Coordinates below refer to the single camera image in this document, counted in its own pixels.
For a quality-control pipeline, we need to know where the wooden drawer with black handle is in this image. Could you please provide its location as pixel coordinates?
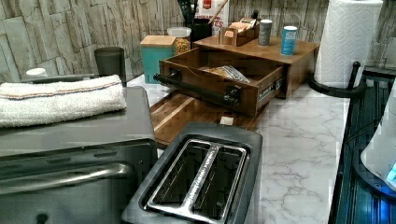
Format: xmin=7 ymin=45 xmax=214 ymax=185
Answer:
xmin=154 ymin=48 xmax=284 ymax=116

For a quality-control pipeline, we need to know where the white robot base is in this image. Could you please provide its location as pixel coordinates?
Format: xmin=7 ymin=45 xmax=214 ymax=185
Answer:
xmin=355 ymin=85 xmax=396 ymax=199

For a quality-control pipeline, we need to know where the snack bag in drawer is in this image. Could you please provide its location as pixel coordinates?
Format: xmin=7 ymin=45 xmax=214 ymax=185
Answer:
xmin=206 ymin=65 xmax=250 ymax=83

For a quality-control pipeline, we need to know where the wooden drawer cabinet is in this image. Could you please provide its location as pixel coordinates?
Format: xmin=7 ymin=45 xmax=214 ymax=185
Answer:
xmin=193 ymin=36 xmax=319 ymax=98

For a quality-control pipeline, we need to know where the black two-slot toaster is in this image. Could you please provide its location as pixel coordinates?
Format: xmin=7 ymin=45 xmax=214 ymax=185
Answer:
xmin=121 ymin=122 xmax=263 ymax=224

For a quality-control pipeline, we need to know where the teal canister with wooden lid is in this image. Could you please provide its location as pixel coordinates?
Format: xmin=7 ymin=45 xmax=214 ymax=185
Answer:
xmin=140 ymin=35 xmax=176 ymax=84

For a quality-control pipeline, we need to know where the clear jar with plastic lid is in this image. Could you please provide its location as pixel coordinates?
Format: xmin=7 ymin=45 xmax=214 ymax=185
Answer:
xmin=167 ymin=27 xmax=191 ymax=54

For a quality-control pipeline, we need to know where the black utensil holder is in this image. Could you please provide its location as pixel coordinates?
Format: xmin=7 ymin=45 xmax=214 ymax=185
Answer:
xmin=191 ymin=19 xmax=212 ymax=42

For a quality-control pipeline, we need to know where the wooden tea bag organizer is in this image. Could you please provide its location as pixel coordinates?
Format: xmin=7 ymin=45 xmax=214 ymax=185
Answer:
xmin=218 ymin=18 xmax=259 ymax=47

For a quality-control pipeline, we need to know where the dark grey cup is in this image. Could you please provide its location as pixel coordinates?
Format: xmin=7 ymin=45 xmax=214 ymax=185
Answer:
xmin=94 ymin=47 xmax=126 ymax=86

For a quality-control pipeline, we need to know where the red white box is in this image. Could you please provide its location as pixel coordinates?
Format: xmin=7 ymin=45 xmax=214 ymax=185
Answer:
xmin=195 ymin=0 xmax=230 ymax=28

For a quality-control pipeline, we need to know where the grey pepper shaker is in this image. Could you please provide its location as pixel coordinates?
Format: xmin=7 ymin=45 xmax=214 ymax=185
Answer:
xmin=258 ymin=20 xmax=273 ymax=46

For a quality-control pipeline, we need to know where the blue salt shaker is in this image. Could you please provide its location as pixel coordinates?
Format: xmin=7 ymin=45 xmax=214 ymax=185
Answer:
xmin=280 ymin=26 xmax=298 ymax=55

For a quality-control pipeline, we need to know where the stainless toaster oven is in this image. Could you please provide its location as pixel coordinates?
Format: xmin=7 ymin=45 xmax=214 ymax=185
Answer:
xmin=1 ymin=77 xmax=156 ymax=224

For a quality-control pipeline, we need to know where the black paper towel holder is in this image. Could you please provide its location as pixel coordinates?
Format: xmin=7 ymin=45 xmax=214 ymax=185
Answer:
xmin=307 ymin=62 xmax=367 ymax=98

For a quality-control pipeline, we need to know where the white lidded small container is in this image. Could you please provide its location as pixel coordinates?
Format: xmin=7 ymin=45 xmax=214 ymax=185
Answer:
xmin=26 ymin=67 xmax=48 ymax=77

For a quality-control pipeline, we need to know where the white paper towel roll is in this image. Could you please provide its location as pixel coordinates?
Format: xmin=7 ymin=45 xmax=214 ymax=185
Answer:
xmin=314 ymin=0 xmax=383 ymax=89

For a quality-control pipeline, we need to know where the folded white towel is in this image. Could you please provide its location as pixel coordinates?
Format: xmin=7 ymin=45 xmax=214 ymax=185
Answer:
xmin=0 ymin=75 xmax=127 ymax=128

